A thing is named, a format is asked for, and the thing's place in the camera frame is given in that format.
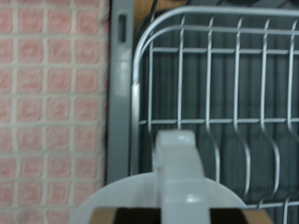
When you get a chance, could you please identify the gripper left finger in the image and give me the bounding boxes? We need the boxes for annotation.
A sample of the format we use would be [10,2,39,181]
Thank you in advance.
[90,206,163,224]

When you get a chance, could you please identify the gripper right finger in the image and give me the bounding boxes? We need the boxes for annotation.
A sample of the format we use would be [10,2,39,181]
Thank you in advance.
[208,207,275,224]

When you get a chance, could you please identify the white mug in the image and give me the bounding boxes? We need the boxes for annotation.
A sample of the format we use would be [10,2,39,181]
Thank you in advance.
[68,129,250,224]

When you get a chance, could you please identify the pink checked cloth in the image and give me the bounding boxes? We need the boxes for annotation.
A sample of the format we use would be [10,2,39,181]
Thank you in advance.
[0,0,110,224]

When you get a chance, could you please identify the grey plastic drain tray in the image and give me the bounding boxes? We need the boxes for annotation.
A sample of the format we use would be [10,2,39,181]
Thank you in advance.
[134,0,299,224]

